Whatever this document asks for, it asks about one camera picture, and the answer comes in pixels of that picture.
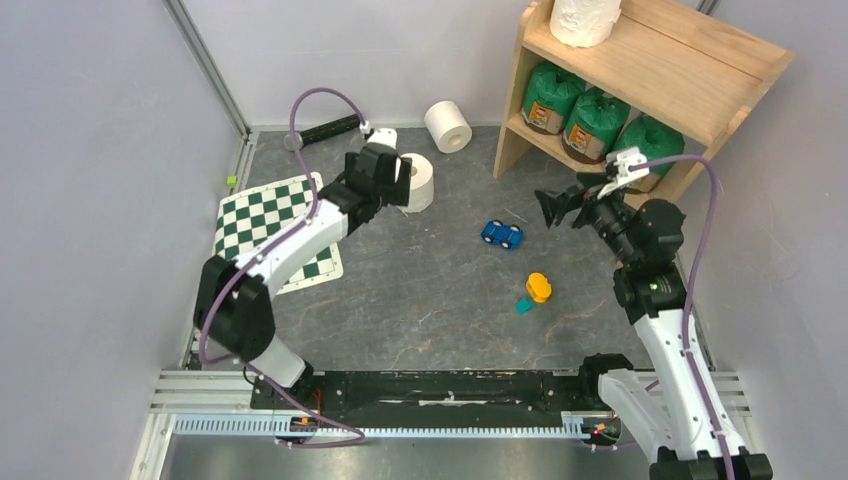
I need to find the white roll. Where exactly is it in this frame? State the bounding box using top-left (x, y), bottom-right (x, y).
top-left (398, 153), bottom-right (434, 214)
top-left (424, 100), bottom-right (472, 154)
top-left (549, 0), bottom-right (621, 48)

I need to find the brown-topped green paper roll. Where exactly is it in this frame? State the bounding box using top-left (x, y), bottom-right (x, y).
top-left (613, 113), bottom-right (685, 194)

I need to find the white roll front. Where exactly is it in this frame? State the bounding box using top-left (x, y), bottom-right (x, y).
top-left (549, 0), bottom-right (621, 48)

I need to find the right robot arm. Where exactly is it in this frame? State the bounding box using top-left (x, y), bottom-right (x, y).
top-left (534, 174), bottom-right (774, 479)

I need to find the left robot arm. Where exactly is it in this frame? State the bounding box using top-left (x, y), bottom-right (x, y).
top-left (194, 142), bottom-right (413, 408)

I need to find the wooden two-tier shelf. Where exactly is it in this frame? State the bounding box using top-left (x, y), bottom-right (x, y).
top-left (493, 1), bottom-right (796, 177)

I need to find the blue toy car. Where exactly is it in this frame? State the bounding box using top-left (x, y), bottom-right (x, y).
top-left (480, 219), bottom-right (524, 250)

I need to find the black microphone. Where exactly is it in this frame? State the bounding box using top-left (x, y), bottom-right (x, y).
top-left (284, 114), bottom-right (361, 152)

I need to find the yellow toy block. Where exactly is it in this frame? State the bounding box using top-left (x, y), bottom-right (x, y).
top-left (526, 272), bottom-right (552, 303)

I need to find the teal toy cube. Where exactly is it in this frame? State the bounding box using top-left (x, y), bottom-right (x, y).
top-left (514, 297), bottom-right (536, 314)

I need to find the green white chess mat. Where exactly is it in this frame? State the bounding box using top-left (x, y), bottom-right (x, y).
top-left (213, 175), bottom-right (344, 294)

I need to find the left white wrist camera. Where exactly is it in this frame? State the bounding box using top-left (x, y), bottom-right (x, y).
top-left (359, 120), bottom-right (398, 150)

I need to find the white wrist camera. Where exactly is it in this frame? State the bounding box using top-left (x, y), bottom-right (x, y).
top-left (359, 120), bottom-right (398, 150)
top-left (597, 146), bottom-right (650, 199)

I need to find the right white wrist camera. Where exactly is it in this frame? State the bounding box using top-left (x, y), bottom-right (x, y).
top-left (597, 146), bottom-right (650, 199)

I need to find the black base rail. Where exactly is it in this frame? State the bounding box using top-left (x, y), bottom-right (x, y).
top-left (291, 370), bottom-right (616, 430)

